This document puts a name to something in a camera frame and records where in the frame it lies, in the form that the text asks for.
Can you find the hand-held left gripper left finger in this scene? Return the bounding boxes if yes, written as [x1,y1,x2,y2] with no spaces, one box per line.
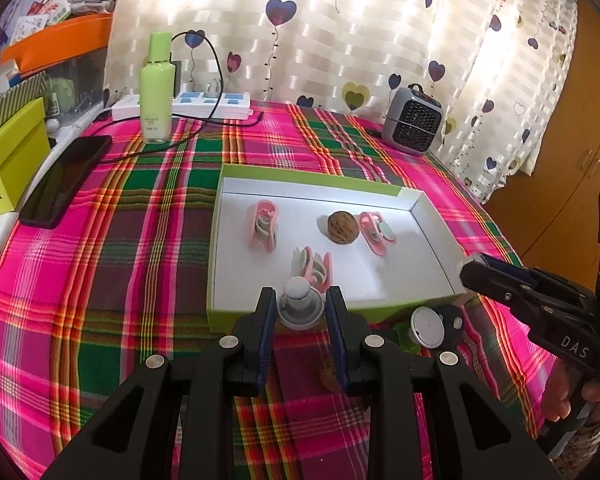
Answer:
[42,286,278,480]

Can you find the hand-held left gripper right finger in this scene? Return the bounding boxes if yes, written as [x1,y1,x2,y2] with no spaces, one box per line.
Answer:
[325,285,563,480]

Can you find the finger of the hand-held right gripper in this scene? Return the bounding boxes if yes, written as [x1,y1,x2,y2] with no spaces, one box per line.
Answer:
[460,258,594,329]
[480,253,597,312]

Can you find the black round button device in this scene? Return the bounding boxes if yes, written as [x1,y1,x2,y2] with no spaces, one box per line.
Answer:
[432,304,466,351]

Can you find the pink plastic clip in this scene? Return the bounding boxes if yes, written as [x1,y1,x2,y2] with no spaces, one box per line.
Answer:
[357,211,398,257]
[249,200,282,253]
[291,246,335,293]

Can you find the green white cardboard box tray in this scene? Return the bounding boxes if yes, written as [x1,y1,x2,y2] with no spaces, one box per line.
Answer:
[206,162,468,333]

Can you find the person's right hand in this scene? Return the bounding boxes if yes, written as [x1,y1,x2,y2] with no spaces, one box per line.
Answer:
[542,360,600,424]

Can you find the wooden cabinet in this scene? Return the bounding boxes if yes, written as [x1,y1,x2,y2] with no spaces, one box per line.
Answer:
[480,0,600,261]

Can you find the pink green plaid tablecloth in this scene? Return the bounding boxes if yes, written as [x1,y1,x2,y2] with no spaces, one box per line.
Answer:
[0,100,556,480]

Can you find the grey small fan heater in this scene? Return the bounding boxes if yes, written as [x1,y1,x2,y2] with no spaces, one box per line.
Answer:
[382,85,443,156]

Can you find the white blue power strip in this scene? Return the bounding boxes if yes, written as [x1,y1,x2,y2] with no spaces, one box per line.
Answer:
[111,91,252,122]

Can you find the black smartphone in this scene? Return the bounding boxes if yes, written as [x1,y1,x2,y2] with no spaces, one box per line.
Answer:
[19,135,113,229]

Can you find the light green bottle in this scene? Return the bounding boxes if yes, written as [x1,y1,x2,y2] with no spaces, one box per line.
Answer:
[139,32,177,143]

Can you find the heart print curtain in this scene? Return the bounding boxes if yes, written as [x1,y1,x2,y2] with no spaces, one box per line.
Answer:
[102,0,581,206]

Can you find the yellow-green cardboard box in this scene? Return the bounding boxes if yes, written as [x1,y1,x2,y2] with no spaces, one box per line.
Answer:
[0,97,51,221]

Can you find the striped gift box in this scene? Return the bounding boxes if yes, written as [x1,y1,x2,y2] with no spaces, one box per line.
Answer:
[0,71,48,146]

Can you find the orange lidded storage bin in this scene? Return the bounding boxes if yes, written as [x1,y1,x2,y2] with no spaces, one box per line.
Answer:
[0,12,115,111]

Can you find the printed paper packets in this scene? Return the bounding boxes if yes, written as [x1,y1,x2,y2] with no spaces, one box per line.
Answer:
[7,0,72,46]

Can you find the black charging cable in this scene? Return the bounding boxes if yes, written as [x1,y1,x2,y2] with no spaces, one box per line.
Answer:
[95,31,266,166]

